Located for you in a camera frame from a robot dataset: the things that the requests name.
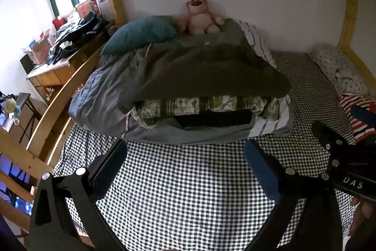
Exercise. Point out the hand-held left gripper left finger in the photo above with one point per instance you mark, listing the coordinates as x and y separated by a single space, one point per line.
108 171

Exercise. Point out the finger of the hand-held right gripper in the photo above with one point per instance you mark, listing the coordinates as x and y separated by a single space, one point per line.
326 136

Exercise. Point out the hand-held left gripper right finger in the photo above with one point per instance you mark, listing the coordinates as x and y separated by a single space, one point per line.
261 171

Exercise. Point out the grey lettered zip hoodie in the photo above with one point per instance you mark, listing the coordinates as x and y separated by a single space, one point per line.
205 71

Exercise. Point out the person's right hand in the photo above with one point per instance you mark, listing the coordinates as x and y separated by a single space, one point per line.
364 215

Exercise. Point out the white dotted pillow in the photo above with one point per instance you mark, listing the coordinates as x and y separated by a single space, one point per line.
337 68

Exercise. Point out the folded black garment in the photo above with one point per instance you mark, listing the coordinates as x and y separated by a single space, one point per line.
211 118

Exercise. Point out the black white checkered bed sheet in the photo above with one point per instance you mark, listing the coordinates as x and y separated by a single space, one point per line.
191 195

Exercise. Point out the grey duvet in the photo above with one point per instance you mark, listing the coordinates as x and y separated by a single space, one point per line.
97 92

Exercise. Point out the folded camouflage jacket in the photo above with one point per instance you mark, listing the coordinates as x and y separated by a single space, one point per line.
199 104

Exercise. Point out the small toy figure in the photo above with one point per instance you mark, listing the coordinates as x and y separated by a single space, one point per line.
11 107

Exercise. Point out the white grey striped pillow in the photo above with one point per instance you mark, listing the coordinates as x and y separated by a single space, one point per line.
258 39

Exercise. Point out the paper shopping bag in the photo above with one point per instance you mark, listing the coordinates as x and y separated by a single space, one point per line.
41 49

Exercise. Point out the grey green folded cloth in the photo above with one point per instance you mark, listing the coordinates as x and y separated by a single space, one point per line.
232 30

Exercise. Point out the teal pillow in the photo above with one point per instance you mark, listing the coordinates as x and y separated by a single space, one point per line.
141 33

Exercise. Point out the red white carton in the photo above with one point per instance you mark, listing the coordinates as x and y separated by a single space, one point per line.
86 8

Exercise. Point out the pink teddy bear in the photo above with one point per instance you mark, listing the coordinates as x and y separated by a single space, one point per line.
199 18

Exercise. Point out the wooden bunk bed frame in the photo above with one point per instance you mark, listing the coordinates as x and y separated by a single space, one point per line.
44 127

